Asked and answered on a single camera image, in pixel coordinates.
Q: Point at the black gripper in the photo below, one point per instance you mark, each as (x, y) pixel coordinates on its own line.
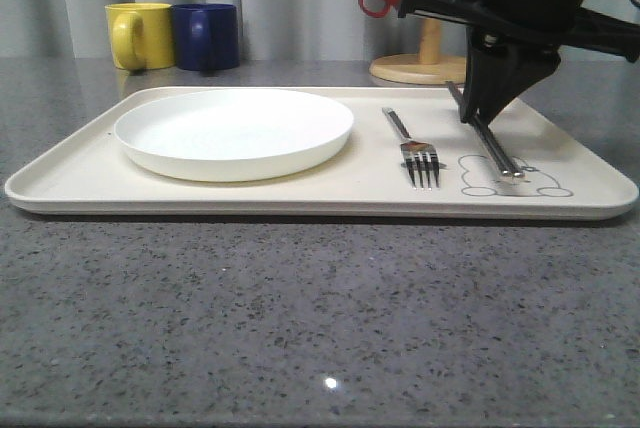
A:
(497, 75)

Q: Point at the silver metal chopstick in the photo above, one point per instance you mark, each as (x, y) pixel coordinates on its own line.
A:
(503, 164)

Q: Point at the silver metal fork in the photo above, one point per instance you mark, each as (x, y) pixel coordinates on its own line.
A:
(421, 159)

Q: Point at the white round plate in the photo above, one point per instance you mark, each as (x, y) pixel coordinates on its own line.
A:
(234, 135)

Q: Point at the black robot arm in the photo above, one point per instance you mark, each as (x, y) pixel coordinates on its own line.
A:
(514, 44)

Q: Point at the wooden mug tree stand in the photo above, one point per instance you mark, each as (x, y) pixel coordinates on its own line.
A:
(428, 66)

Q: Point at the cream rabbit serving tray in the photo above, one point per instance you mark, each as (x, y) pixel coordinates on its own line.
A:
(89, 173)

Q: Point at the dark blue mug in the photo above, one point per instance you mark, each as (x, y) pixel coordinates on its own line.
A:
(205, 36)

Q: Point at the yellow mug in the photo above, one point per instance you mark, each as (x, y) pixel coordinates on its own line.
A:
(140, 35)

